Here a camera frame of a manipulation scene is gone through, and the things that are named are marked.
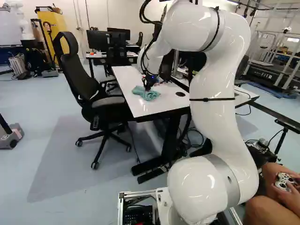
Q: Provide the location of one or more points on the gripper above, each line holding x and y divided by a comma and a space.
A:
149, 82

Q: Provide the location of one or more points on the green towel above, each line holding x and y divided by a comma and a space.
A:
145, 94

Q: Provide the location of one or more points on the white game controller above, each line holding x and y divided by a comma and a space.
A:
283, 180

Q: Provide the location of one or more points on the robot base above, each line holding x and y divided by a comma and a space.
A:
138, 206

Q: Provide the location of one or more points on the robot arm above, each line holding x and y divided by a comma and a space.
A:
211, 70

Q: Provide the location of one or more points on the person's hand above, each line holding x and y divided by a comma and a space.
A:
287, 195

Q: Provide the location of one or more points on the white table with black legs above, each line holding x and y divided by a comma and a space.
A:
150, 103

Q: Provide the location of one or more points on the white desk with black legs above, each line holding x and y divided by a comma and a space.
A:
98, 56

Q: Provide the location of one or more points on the black office chair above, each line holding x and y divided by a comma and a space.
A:
77, 70

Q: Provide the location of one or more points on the black bar stand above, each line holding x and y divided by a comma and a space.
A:
276, 117

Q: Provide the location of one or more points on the grey wheeled base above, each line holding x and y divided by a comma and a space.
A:
10, 136

